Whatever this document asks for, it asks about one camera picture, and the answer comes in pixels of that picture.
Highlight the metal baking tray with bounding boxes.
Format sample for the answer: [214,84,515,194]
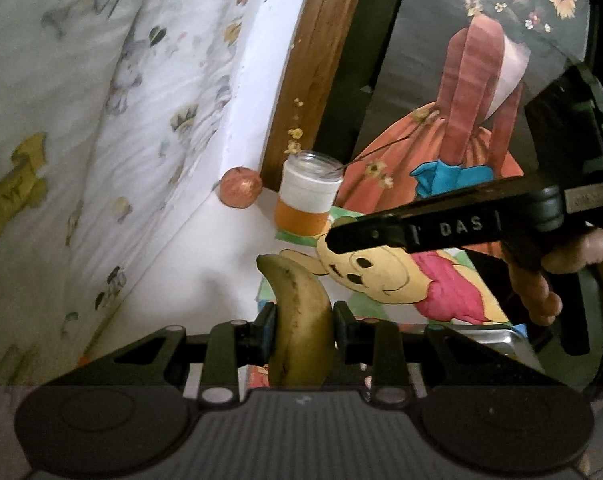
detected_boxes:
[445,324,543,373]

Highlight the yellow banana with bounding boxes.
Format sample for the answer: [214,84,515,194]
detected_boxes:
[256,254,335,389]

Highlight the person's right hand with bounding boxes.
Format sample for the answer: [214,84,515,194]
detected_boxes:
[506,226,603,328]

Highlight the cartoon printed tablecloth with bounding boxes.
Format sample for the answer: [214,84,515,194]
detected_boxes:
[274,214,509,325]

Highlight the girl in orange dress poster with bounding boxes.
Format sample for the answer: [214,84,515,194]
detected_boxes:
[336,0,590,214]

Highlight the dried yellow flower sprigs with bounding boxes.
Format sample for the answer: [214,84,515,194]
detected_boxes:
[312,103,437,169]

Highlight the white orange jar vase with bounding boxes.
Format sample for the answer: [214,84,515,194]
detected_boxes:
[274,151,344,236]

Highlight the white cartoon printed cloth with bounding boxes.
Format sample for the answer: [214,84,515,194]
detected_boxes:
[0,0,250,385]

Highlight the red apple by wall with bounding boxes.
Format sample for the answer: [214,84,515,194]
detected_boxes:
[219,167,262,209]

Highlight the brown wooden door frame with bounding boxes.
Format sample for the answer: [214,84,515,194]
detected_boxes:
[260,0,359,191]

